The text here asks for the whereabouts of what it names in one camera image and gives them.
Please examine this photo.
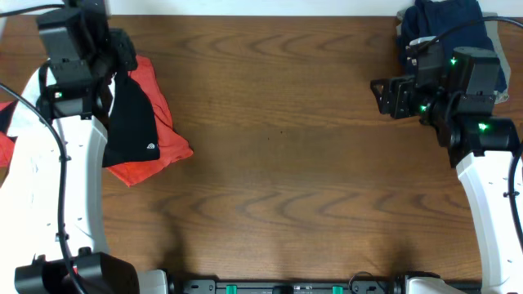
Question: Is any white t-shirt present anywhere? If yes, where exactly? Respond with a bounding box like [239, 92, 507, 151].
[7, 69, 40, 137]

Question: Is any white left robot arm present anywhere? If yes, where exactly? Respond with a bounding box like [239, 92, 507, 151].
[1, 1, 173, 293]

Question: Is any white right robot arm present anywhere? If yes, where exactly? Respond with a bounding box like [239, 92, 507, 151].
[370, 44, 522, 293]

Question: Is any black t-shirt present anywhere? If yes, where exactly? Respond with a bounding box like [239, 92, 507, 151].
[0, 69, 161, 168]

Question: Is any dark navy folded garment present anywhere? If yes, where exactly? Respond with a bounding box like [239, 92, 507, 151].
[395, 0, 508, 94]

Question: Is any red-orange t-shirt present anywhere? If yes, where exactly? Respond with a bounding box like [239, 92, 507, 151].
[0, 55, 194, 188]

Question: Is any grey-beige folded garment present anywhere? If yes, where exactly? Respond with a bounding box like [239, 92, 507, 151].
[395, 8, 512, 103]

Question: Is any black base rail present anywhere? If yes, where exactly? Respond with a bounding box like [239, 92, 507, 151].
[167, 269, 487, 294]

